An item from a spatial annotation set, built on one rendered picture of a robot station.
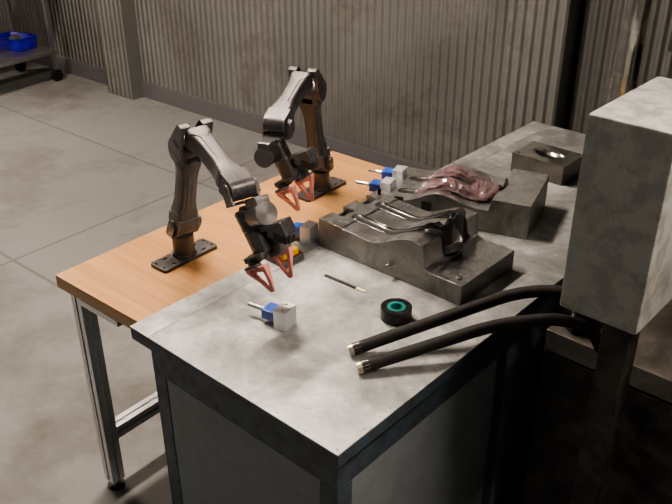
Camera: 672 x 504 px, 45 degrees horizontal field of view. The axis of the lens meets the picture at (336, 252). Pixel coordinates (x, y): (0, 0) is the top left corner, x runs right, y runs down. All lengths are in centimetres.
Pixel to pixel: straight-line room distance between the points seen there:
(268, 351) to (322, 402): 23
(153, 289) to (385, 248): 64
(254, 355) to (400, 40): 296
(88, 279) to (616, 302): 141
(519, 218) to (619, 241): 95
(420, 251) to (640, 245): 76
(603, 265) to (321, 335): 75
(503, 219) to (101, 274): 118
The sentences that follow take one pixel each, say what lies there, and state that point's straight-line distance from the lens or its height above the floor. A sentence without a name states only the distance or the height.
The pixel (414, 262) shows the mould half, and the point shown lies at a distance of 218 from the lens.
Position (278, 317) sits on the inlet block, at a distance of 202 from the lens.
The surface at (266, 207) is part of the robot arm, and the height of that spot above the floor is 113.
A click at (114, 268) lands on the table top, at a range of 238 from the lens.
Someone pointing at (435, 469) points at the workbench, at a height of 46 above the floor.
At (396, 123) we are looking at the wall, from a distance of 478.
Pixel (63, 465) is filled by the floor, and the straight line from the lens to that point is 297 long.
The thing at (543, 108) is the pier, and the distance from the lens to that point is 412.
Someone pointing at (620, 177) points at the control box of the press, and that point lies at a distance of 152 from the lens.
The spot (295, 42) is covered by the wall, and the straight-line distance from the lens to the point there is 516.
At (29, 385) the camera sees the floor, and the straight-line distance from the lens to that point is 337.
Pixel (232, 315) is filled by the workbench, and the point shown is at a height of 80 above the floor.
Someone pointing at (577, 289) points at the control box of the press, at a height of 112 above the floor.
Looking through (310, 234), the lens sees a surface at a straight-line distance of 240.
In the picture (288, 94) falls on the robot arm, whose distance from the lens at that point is 241.
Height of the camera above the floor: 195
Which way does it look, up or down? 29 degrees down
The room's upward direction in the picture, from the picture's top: straight up
